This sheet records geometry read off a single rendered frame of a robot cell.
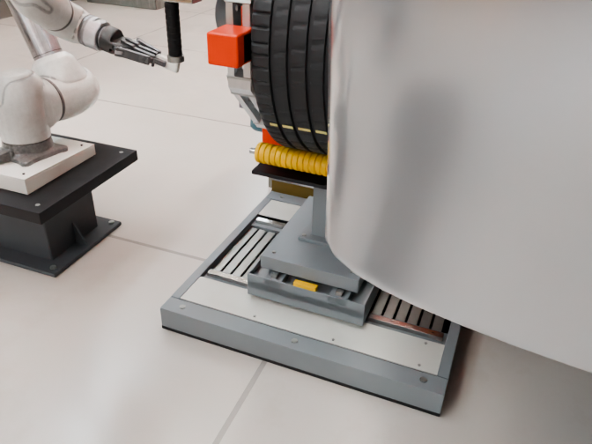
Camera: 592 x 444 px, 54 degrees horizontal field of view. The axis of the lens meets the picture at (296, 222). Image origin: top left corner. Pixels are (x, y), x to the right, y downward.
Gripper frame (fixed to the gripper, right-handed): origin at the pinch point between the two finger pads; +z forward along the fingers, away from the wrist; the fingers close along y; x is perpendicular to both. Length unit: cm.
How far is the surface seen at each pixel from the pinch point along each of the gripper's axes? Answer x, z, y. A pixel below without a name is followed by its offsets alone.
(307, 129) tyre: -10, 48, -25
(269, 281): 42, 51, -19
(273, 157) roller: 8.3, 39.7, -11.3
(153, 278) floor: 69, 13, -11
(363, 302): 36, 78, -18
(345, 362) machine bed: 43, 79, -36
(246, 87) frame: -12.8, 31.0, -23.3
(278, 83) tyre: -19, 40, -30
